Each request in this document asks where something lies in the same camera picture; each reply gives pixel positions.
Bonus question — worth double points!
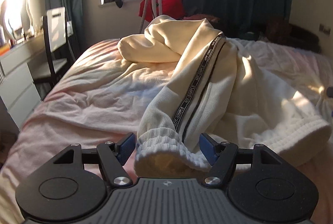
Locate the items on dresser top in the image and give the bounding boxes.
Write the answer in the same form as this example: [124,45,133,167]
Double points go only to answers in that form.
[1,0,44,56]

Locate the pink bed blanket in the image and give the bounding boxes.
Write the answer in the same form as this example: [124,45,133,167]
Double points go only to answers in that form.
[1,39,332,223]

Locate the black chair with white cushion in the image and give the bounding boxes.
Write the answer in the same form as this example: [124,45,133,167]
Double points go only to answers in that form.
[28,7,75,88]

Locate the red bag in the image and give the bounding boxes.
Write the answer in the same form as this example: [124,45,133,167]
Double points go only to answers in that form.
[145,0,186,22]

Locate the white drawer dresser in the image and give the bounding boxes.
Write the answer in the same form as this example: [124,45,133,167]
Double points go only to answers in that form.
[1,34,45,135]

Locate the cream sweatpants with black stripe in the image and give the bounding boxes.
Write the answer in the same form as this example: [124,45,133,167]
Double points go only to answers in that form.
[118,15,332,177]

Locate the wall socket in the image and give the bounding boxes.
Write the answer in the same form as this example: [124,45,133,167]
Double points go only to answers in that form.
[319,24,331,36]

